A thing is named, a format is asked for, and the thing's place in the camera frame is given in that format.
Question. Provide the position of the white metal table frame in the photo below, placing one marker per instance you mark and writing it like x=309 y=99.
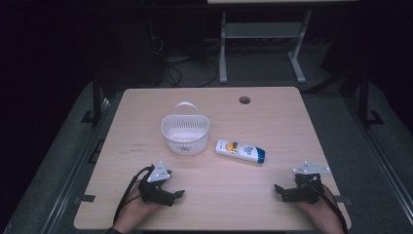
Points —
x=259 y=30

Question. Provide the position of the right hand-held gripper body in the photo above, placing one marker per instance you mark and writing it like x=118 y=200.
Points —
x=307 y=194

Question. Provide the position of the black metal stand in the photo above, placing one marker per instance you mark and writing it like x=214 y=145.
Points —
x=364 y=100
x=96 y=100

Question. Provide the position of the black tape strip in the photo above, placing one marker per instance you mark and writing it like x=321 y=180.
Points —
x=341 y=200
x=87 y=198

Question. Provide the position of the person's right hand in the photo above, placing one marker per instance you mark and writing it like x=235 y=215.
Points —
x=323 y=213

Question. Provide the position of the person's left hand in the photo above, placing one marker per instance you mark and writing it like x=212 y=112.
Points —
x=134 y=209

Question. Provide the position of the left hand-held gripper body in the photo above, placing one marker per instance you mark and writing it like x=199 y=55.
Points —
x=155 y=194

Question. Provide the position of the white plastic basket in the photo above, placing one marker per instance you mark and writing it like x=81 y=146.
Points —
x=185 y=141

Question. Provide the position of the white bottle with blue cap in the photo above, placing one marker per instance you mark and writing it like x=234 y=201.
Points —
x=242 y=151

